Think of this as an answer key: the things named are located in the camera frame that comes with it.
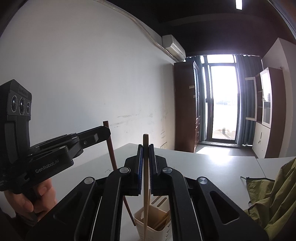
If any dark brown chopstick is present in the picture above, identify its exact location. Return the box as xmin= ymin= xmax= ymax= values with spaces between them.
xmin=102 ymin=120 xmax=137 ymax=227

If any olive green jacket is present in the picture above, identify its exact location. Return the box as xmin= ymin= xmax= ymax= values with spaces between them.
xmin=244 ymin=159 xmax=296 ymax=240

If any balcony glass door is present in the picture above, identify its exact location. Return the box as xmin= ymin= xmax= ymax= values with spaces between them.
xmin=199 ymin=54 xmax=240 ymax=145

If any glass door cabinet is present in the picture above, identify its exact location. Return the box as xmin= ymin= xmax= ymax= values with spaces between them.
xmin=245 ymin=67 xmax=286 ymax=158

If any white slotted utensil holder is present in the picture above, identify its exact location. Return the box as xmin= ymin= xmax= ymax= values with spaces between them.
xmin=146 ymin=196 xmax=172 ymax=240

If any person's left hand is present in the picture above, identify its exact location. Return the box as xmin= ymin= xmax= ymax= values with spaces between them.
xmin=3 ymin=179 xmax=58 ymax=222

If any dark brown wooden wardrobe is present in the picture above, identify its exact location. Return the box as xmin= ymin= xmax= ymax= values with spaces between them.
xmin=174 ymin=60 xmax=200 ymax=153

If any white air conditioner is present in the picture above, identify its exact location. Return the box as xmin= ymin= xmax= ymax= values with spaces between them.
xmin=162 ymin=35 xmax=186 ymax=62

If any dark blue curtain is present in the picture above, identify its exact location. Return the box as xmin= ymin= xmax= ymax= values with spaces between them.
xmin=234 ymin=54 xmax=263 ymax=146

